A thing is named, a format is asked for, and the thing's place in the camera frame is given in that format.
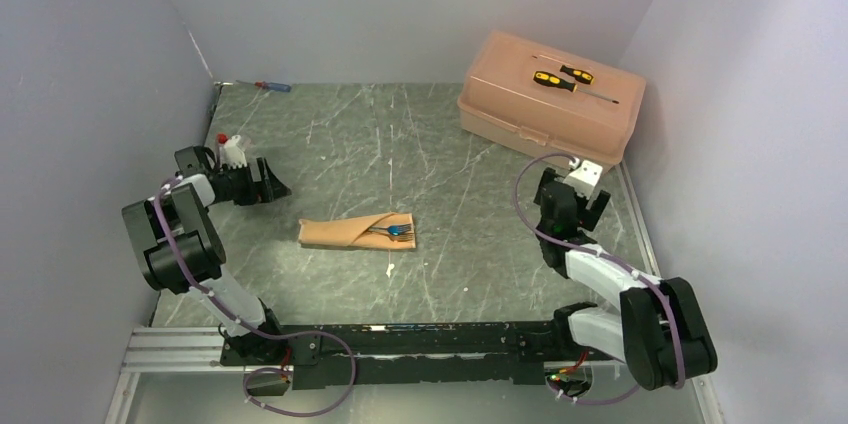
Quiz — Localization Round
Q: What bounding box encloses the red blue screwdriver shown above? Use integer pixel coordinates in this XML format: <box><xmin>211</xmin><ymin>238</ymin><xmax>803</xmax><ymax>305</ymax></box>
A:
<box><xmin>237</xmin><ymin>80</ymin><xmax>292</xmax><ymax>92</ymax></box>

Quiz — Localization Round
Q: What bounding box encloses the peach plastic toolbox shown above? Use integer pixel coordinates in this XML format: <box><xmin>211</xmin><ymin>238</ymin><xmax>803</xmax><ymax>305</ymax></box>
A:
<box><xmin>457</xmin><ymin>31</ymin><xmax>647</xmax><ymax>170</ymax></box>

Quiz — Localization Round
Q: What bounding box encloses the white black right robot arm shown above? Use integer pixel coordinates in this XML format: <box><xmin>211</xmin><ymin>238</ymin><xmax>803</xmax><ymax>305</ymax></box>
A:
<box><xmin>533</xmin><ymin>168</ymin><xmax>718</xmax><ymax>390</ymax></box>

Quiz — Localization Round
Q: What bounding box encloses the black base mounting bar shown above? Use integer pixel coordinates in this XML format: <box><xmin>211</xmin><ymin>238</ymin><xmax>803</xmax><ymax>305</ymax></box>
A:
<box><xmin>220</xmin><ymin>321</ymin><xmax>606</xmax><ymax>390</ymax></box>

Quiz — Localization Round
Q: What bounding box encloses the large yellow black screwdriver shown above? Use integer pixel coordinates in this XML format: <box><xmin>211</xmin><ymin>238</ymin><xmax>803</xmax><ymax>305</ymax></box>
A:
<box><xmin>533</xmin><ymin>71</ymin><xmax>619</xmax><ymax>104</ymax></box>

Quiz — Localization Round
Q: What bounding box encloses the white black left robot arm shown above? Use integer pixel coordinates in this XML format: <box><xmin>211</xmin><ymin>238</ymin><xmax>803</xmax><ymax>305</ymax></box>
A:
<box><xmin>121</xmin><ymin>146</ymin><xmax>291</xmax><ymax>364</ymax></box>

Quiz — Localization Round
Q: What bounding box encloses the small yellow black screwdriver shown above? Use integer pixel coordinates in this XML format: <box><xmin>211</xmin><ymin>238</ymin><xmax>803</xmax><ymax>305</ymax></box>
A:
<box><xmin>533</xmin><ymin>54</ymin><xmax>595</xmax><ymax>85</ymax></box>

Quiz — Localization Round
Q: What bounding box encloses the peach satin napkin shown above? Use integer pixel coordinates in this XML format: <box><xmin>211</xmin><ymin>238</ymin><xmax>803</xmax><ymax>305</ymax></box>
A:
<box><xmin>298</xmin><ymin>212</ymin><xmax>417</xmax><ymax>251</ymax></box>

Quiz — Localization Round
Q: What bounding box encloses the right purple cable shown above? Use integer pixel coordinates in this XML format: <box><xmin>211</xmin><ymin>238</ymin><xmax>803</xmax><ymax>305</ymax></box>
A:
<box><xmin>513</xmin><ymin>153</ymin><xmax>688</xmax><ymax>408</ymax></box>

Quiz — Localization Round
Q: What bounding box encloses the aluminium frame rail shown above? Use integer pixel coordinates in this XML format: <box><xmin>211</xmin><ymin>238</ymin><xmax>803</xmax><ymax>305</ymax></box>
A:
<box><xmin>104</xmin><ymin>275</ymin><xmax>727</xmax><ymax>424</ymax></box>

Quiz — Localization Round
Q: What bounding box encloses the purple cable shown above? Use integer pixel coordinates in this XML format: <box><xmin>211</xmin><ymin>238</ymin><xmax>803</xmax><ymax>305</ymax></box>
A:
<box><xmin>513</xmin><ymin>153</ymin><xmax>688</xmax><ymax>408</ymax></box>
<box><xmin>152</xmin><ymin>175</ymin><xmax>359</xmax><ymax>420</ymax></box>

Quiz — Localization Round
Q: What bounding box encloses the gold metal fork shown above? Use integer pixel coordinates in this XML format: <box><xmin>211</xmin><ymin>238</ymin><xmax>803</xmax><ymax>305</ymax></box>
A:
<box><xmin>384</xmin><ymin>232</ymin><xmax>415</xmax><ymax>242</ymax></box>

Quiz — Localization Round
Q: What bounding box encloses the blue plastic fork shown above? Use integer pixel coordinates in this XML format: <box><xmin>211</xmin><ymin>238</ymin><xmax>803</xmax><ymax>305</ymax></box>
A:
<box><xmin>367</xmin><ymin>224</ymin><xmax>413</xmax><ymax>237</ymax></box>

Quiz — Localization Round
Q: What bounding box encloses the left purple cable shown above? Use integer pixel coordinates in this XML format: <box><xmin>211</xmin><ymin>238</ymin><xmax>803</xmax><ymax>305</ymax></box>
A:
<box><xmin>152</xmin><ymin>175</ymin><xmax>359</xmax><ymax>420</ymax></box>

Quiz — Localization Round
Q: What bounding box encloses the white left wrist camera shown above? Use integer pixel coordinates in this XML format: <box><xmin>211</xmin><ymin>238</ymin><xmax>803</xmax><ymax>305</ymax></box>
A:
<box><xmin>216</xmin><ymin>133</ymin><xmax>250</xmax><ymax>169</ymax></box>

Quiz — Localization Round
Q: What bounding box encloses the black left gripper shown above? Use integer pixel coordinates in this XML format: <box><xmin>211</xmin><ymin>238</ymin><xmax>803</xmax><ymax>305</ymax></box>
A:
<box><xmin>218</xmin><ymin>157</ymin><xmax>290</xmax><ymax>206</ymax></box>

